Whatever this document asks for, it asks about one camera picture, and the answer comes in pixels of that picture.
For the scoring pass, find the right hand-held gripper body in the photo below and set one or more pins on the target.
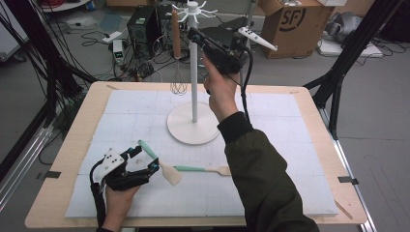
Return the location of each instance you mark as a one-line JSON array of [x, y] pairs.
[[225, 59]]

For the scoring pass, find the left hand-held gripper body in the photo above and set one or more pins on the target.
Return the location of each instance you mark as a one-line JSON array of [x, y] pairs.
[[122, 179]]

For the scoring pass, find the white utensil stand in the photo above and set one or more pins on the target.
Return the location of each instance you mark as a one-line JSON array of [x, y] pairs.
[[193, 125]]

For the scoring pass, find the person's left hand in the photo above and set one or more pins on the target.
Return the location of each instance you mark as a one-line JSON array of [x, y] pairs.
[[119, 203]]

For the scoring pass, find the person's right hand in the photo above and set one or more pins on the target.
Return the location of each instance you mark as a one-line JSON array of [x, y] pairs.
[[222, 93]]

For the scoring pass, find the black round stool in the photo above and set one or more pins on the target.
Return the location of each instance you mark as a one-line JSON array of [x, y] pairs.
[[222, 34]]

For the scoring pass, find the white gridded mat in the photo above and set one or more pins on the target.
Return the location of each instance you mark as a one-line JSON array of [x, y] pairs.
[[145, 109]]

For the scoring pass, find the grey metal stand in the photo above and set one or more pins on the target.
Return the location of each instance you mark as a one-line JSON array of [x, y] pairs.
[[249, 19]]

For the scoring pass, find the black computer tower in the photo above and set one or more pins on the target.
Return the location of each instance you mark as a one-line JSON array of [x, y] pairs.
[[141, 32]]

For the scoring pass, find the wooden table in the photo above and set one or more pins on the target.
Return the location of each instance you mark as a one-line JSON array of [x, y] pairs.
[[82, 129]]

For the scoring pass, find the black tape strip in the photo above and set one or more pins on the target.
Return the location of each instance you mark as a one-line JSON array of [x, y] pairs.
[[53, 174], [347, 180]]

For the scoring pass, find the large printed cardboard box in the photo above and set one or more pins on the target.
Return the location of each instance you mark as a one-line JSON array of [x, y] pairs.
[[293, 32]]

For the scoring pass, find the white device with green display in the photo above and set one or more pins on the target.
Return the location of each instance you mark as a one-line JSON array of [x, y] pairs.
[[118, 51]]

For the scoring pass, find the white power strip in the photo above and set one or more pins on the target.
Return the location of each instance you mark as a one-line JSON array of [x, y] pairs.
[[112, 37]]

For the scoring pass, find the white flat board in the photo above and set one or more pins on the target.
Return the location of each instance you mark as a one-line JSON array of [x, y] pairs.
[[351, 50]]

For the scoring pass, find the white round side table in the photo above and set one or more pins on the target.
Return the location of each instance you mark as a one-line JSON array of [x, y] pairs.
[[64, 5]]

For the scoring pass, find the aluminium rail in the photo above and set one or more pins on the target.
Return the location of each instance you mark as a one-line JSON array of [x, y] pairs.
[[22, 167], [351, 174]]

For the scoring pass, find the black metal frame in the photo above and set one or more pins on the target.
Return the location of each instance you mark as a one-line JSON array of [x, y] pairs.
[[38, 42], [351, 48]]

